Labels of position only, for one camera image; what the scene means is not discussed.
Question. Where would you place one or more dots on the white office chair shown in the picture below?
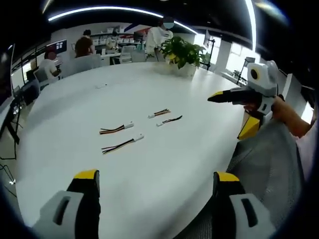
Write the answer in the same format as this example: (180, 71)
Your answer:
(126, 53)

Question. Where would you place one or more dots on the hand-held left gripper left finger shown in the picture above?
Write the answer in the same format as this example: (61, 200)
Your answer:
(53, 209)

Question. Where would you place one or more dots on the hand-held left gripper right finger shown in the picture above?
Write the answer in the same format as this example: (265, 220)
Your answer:
(245, 211)

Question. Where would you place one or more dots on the dark wall screen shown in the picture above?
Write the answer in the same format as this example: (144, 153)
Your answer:
(58, 46)

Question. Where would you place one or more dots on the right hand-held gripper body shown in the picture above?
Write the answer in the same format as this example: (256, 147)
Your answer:
(265, 79)

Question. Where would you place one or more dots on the dark computer monitor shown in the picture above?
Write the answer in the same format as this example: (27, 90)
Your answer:
(5, 74)

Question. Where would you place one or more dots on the black tripod stand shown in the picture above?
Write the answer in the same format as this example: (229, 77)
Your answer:
(211, 49)

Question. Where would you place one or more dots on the white storage shelf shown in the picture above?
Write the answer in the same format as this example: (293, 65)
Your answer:
(124, 39)

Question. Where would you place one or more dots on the green potted plant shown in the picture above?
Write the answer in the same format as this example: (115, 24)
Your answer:
(183, 51)

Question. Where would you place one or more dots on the person's right hand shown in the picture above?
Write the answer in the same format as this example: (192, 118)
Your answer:
(250, 108)

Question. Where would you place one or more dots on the curved ceiling light strip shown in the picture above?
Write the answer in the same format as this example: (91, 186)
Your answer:
(253, 22)
(112, 10)

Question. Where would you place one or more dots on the person's light shirt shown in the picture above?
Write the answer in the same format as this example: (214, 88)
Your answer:
(310, 149)

